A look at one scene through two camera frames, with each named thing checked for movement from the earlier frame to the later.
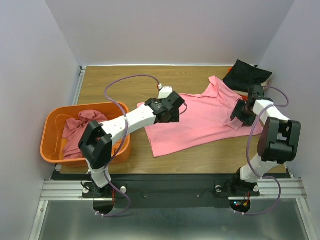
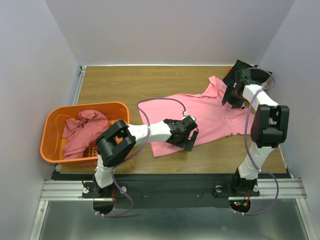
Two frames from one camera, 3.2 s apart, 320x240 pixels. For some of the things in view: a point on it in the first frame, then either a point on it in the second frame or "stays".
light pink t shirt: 205,118 stays
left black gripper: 175,117 → 187,144
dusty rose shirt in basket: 73,130 stays
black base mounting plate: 162,190 stays
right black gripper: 237,113 → 230,96
